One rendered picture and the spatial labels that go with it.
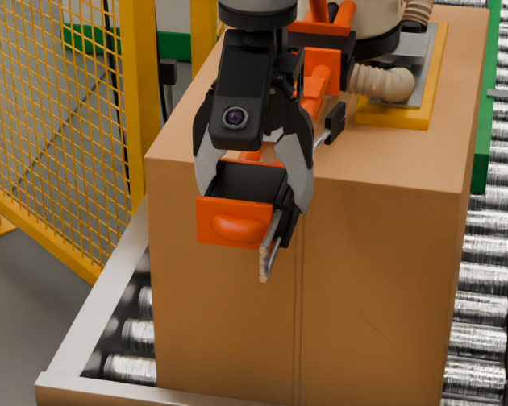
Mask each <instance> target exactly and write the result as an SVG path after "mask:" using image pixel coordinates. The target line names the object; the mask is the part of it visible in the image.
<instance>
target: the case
mask: <svg viewBox="0 0 508 406"><path fill-rule="evenodd" d="M431 11H432V13H431V14H430V19H429V20H437V21H446V22H448V35H447V39H446V44H445V48H444V52H443V59H442V64H441V69H440V73H439V80H438V85H437V89H436V93H435V100H434V105H433V110H432V114H431V121H430V126H429V129H428V130H411V129H403V128H395V127H387V126H371V125H363V124H356V123H354V121H353V119H354V112H355V109H356V105H357V102H358V99H359V96H360V94H358V95H355V94H354V93H348V91H346V92H345V93H344V92H342V91H341V90H340V91H339V96H338V97H336V96H332V97H331V98H326V97H323V98H324V99H325V102H324V103H323V108H322V109H321V112H320V115H319V118H318V120H314V122H313V127H314V140H315V139H316V138H317V137H318V136H319V135H320V134H321V133H322V132H323V130H324V129H325V117H326V116H327V115H328V114H329V113H330V112H331V111H332V109H333V108H334V107H335V106H336V105H337V104H338V103H339V102H346V108H345V114H346V117H345V126H344V130H343V131H342V132H341V133H340V134H339V136H338V137H337V138H336V139H335V140H334V142H333V143H332V144H331V145H326V144H324V141H323V142H322V143H321V145H320V146H319V147H318V148H317V149H316V150H315V151H314V160H313V161H314V189H313V195H312V198H311V201H310V205H309V207H308V210H307V211H306V213H305V214H301V213H300V214H299V217H298V220H297V223H296V226H295V228H294V232H293V235H292V237H291V239H290V242H289V246H288V248H282V246H281V247H279V248H278V251H277V255H276V258H275V259H274V262H273V266H272V268H271V271H270V273H269V280H268V281H267V282H261V281H260V280H259V277H260V252H259V250H255V249H248V248H241V247H234V246H222V245H215V244H209V243H201V242H197V224H196V198H197V196H201V195H200V192H199V190H198V186H197V181H196V176H195V170H194V156H193V132H192V129H193V122H194V117H195V114H196V113H197V111H198V109H199V107H200V105H201V104H202V102H204V100H205V97H206V92H207V90H208V89H212V88H211V87H210V86H211V84H212V83H213V81H214V80H215V79H216V78H217V76H218V70H219V62H220V57H221V52H222V48H223V39H224V35H225V32H226V30H227V29H237V28H234V27H230V26H227V28H226V30H225V31H224V33H223V34H222V36H221V37H220V39H219V41H218V42H217V44H216V45H215V46H214V48H213V50H212V51H211V53H210V55H209V56H208V57H207V59H206V61H205V63H204V64H203V66H202V67H201V68H200V70H199V72H198V74H197V75H196V77H195V78H194V80H193V81H192V83H191V84H190V86H189V88H188V89H187V90H186V92H185V94H184V95H183V97H182V98H181V100H180V101H179V103H178V104H177V106H176V108H175V110H174V111H173V112H172V114H171V115H170V117H169V119H168V121H167V122H166V123H165V125H164V127H163V128H162V130H161V131H160V133H159V134H158V136H157V137H156V139H155V141H154V142H153V144H152V145H151V147H150V148H149V150H148V152H147V154H146V155H145V157H144V168H145V183H146V198H147V213H148V241H149V256H150V272H151V286H152V315H153V329H154V345H155V360H156V387H158V388H164V389H170V390H176V391H182V392H193V393H199V394H205V395H211V396H222V397H228V398H234V399H240V400H251V401H257V402H263V403H269V404H280V405H286V406H440V402H441V396H442V390H443V380H444V374H445V368H446V362H447V356H448V346H449V340H450V334H451V328H452V318H453V312H454V306H455V300H456V290H457V284H458V278H459V272H460V261H461V256H462V250H463V244H464V233H465V227H466V221H467V215H468V202H469V194H470V187H471V179H472V172H473V158H474V151H475V144H476V137H477V123H478V115H479V108H480V100H481V87H482V80H483V72H484V65H485V51H486V44H487V36H488V30H489V16H490V10H489V9H481V8H472V7H462V6H444V5H434V4H433V8H432V10H431Z"/></svg>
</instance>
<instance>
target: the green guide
mask: <svg viewBox="0 0 508 406"><path fill-rule="evenodd" d="M501 8H502V0H489V4H488V9H489V10H490V16H489V30H488V36H487V44H486V51H485V65H484V72H483V80H482V87H481V100H480V108H479V115H478V123H477V137H476V144H475V151H474V158H473V172H472V179H471V187H470V192H471V193H485V190H486V183H487V176H488V169H489V156H490V146H491V135H492V124H493V104H494V98H501V99H508V90H500V89H495V82H496V71H497V61H498V41H499V30H500V19H501Z"/></svg>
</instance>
